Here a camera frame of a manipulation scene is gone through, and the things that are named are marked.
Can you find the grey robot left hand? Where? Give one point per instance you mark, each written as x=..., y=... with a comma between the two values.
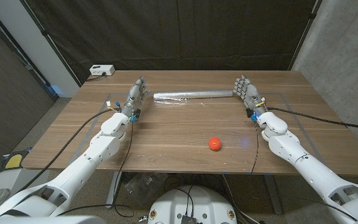
x=135, y=96

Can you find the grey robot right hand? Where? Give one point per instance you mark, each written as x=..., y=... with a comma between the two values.
x=250, y=95

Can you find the silver foil roll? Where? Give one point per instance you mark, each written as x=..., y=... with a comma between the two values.
x=194, y=94

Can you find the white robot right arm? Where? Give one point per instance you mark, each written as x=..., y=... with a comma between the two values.
x=309, y=174

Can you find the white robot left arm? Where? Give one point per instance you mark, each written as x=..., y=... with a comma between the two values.
x=82, y=161

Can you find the orange ball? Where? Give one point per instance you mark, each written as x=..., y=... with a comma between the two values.
x=214, y=144

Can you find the white power strip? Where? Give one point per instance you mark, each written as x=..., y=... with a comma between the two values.
x=102, y=69

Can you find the black backdrop curtain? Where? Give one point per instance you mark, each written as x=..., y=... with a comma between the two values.
x=166, y=31

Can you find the black backdrop stand pole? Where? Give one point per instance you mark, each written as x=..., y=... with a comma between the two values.
x=307, y=31
x=43, y=31

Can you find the clear plastic bag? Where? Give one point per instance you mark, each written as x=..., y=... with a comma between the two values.
x=145, y=186

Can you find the grey table leg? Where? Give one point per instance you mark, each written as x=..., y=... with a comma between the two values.
x=113, y=189
x=273, y=196

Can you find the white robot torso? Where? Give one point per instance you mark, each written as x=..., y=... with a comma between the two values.
x=204, y=202

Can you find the black finned torso module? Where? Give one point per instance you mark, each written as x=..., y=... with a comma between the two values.
x=189, y=220

